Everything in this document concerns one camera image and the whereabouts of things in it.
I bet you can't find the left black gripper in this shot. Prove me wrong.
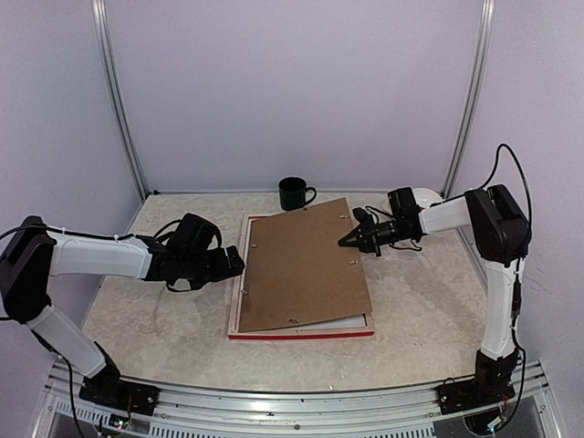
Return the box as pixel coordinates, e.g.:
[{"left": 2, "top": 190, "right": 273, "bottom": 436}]
[{"left": 180, "top": 245, "right": 244, "bottom": 290}]

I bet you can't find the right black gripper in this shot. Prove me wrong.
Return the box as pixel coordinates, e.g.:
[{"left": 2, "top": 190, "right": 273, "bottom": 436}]
[{"left": 340, "top": 214, "right": 410, "bottom": 256}]

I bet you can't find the red wooden picture frame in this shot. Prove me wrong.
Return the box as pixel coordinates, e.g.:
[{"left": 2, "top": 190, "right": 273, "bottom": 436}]
[{"left": 227, "top": 213, "right": 376, "bottom": 341}]

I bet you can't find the brown cardboard backing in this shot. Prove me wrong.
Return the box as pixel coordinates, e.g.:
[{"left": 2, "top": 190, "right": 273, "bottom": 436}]
[{"left": 239, "top": 196, "right": 375, "bottom": 333}]

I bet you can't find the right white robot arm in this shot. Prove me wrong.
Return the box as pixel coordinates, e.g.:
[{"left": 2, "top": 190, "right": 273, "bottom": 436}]
[{"left": 338, "top": 184, "right": 532, "bottom": 405}]

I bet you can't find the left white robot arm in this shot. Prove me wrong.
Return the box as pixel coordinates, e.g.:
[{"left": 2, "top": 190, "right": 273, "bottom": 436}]
[{"left": 1, "top": 214, "right": 245, "bottom": 406}]

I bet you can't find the white patterned plate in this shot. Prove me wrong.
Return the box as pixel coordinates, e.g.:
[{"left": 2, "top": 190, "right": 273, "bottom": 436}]
[{"left": 381, "top": 199, "right": 392, "bottom": 215}]

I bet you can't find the dark green mug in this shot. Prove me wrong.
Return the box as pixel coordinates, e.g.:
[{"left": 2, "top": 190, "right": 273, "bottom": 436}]
[{"left": 278, "top": 176, "right": 318, "bottom": 212}]

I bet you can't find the orange and white bowl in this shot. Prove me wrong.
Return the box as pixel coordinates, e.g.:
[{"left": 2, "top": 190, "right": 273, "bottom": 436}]
[{"left": 412, "top": 187, "right": 443, "bottom": 209}]

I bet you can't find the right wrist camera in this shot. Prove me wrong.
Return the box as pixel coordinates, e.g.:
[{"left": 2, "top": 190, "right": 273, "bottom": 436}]
[{"left": 352, "top": 207, "right": 375, "bottom": 225}]

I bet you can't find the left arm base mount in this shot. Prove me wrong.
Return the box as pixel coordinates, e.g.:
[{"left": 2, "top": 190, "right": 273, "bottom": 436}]
[{"left": 79, "top": 379, "right": 160, "bottom": 416}]

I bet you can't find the aluminium front rail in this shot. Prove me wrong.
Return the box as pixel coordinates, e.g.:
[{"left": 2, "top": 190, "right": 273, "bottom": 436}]
[{"left": 26, "top": 360, "right": 562, "bottom": 438}]

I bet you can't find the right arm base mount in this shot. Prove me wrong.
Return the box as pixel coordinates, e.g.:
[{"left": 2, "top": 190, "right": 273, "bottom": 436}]
[{"left": 436, "top": 372, "right": 516, "bottom": 415}]

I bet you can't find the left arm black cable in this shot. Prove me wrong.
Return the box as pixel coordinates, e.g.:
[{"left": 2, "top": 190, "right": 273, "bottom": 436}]
[{"left": 0, "top": 223, "right": 101, "bottom": 438}]

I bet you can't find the left aluminium post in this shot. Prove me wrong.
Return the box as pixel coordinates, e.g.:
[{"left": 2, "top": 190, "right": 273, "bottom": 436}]
[{"left": 90, "top": 0, "right": 150, "bottom": 203}]

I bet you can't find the aluminium post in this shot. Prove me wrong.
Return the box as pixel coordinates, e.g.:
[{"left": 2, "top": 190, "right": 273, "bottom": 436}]
[
  {"left": 442, "top": 0, "right": 495, "bottom": 198},
  {"left": 90, "top": 0, "right": 150, "bottom": 203}
]

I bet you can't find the right aluminium post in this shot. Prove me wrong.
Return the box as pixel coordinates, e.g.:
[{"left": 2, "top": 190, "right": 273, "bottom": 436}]
[{"left": 442, "top": 0, "right": 495, "bottom": 198}]

